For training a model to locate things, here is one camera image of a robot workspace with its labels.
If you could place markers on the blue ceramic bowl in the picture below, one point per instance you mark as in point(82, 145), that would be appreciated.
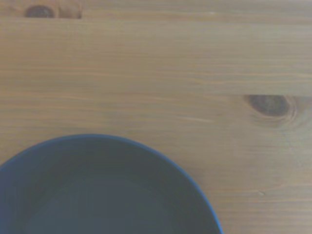
point(102, 190)

